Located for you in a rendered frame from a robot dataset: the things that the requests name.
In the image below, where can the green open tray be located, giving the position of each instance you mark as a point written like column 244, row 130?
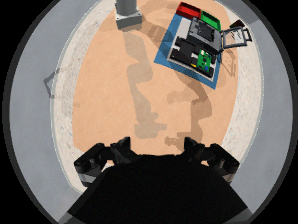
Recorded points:
column 211, row 20

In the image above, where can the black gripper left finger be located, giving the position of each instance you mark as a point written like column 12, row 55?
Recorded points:
column 88, row 170

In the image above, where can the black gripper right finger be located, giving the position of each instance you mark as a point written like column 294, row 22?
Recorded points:
column 215, row 155

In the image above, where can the green circuit board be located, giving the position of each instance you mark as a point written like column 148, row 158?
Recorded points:
column 204, row 60

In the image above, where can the red bin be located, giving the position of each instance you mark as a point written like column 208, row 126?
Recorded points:
column 184, row 7

